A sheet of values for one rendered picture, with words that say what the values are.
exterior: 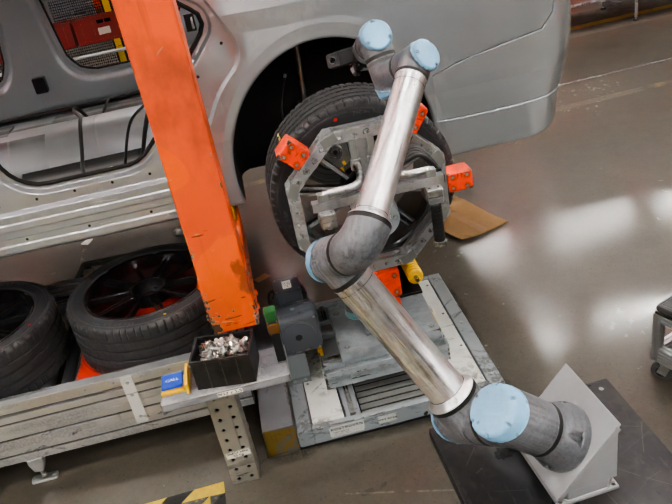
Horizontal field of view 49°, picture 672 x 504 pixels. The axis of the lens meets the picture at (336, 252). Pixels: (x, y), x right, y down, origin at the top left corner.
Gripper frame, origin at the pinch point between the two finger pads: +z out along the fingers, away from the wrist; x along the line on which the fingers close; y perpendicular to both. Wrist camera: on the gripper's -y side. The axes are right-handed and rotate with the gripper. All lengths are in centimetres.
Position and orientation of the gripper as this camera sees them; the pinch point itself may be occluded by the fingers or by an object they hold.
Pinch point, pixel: (351, 67)
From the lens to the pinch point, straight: 248.9
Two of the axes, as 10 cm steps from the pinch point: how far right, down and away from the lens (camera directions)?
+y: 9.8, -1.6, 1.2
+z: -1.2, 0.1, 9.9
